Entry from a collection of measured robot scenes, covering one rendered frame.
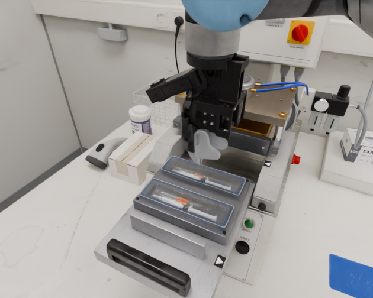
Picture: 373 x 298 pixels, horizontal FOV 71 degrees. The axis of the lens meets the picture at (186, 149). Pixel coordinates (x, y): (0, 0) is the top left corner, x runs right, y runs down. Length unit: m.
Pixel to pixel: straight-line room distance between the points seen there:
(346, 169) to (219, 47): 0.79
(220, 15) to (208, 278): 0.39
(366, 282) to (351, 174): 0.37
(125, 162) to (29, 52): 1.23
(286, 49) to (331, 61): 0.43
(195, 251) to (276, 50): 0.55
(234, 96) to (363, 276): 0.61
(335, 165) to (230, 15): 0.89
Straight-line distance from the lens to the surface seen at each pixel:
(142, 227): 0.51
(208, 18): 0.23
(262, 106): 0.64
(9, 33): 1.88
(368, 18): 0.23
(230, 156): 0.75
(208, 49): 0.36
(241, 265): 0.70
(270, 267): 0.77
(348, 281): 0.82
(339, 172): 1.04
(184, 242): 0.48
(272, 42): 0.78
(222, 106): 0.38
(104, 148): 1.00
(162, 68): 1.45
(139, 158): 0.90
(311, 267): 0.80
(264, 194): 0.61
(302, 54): 0.77
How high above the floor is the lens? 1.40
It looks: 37 degrees down
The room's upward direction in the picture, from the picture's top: straight up
